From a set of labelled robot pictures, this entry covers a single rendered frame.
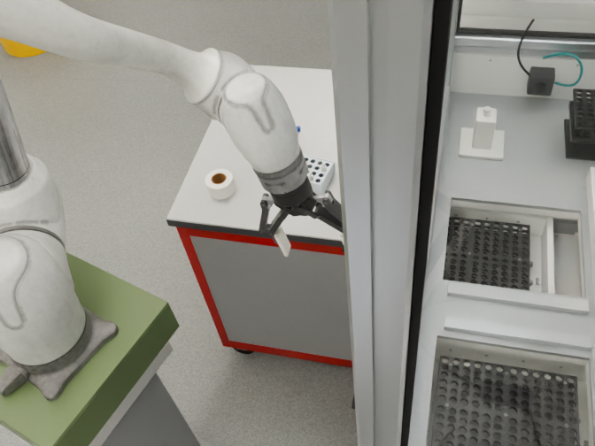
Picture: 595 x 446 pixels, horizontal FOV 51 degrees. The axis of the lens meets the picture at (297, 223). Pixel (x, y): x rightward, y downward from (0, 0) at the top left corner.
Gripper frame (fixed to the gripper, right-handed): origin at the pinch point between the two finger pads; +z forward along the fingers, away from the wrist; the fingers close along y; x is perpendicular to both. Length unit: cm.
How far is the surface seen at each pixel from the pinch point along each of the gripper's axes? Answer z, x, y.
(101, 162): 61, 97, -143
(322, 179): 8.9, 28.1, -7.5
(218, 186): 3.2, 21.8, -31.7
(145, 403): 21, -27, -41
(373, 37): -80, -51, 37
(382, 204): -70, -51, 36
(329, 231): 13.2, 15.2, -4.2
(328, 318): 50, 14, -15
